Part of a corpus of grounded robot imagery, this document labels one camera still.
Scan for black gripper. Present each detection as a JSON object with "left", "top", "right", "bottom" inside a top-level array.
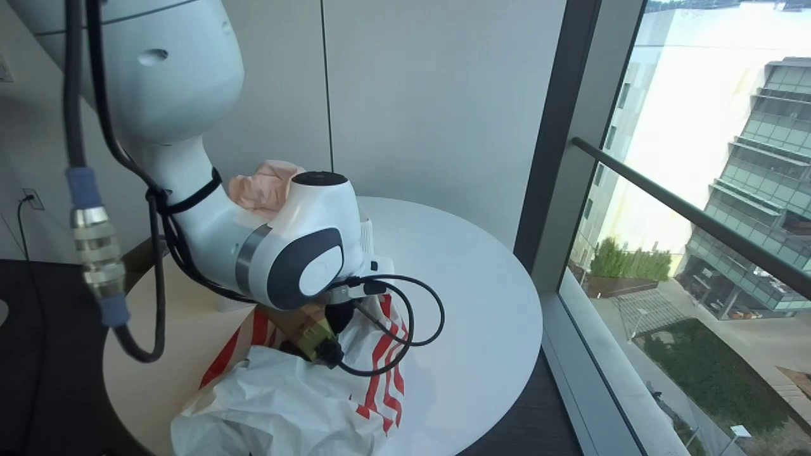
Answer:
[{"left": 323, "top": 299, "right": 360, "bottom": 340}]

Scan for peach shirt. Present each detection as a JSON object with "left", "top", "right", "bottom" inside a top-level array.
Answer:
[{"left": 224, "top": 159, "right": 305, "bottom": 214}]

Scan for white red-printed plastic bag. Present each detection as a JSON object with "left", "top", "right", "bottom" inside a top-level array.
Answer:
[{"left": 168, "top": 288, "right": 419, "bottom": 456}]

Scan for metal balcony railing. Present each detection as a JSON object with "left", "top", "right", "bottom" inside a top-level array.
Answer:
[{"left": 568, "top": 133, "right": 811, "bottom": 304}]

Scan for glass office building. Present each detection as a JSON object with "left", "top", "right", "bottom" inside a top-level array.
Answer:
[{"left": 683, "top": 53, "right": 811, "bottom": 317}]

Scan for olive wrist camera bar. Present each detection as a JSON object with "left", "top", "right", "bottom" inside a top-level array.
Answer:
[{"left": 290, "top": 311, "right": 343, "bottom": 361}]

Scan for thin black camera cable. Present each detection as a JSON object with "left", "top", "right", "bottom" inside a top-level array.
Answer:
[{"left": 323, "top": 271, "right": 450, "bottom": 379}]

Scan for thick grey robot cable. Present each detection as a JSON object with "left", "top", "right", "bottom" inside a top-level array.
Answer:
[{"left": 62, "top": 0, "right": 170, "bottom": 366}]

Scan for dark window frame post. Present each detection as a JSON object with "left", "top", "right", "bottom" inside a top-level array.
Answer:
[{"left": 512, "top": 0, "right": 651, "bottom": 297}]

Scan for white wall outlet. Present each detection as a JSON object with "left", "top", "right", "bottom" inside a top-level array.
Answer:
[{"left": 19, "top": 185, "right": 45, "bottom": 214}]

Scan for thin black power cord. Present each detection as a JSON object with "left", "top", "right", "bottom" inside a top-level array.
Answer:
[{"left": 14, "top": 197, "right": 35, "bottom": 265}]

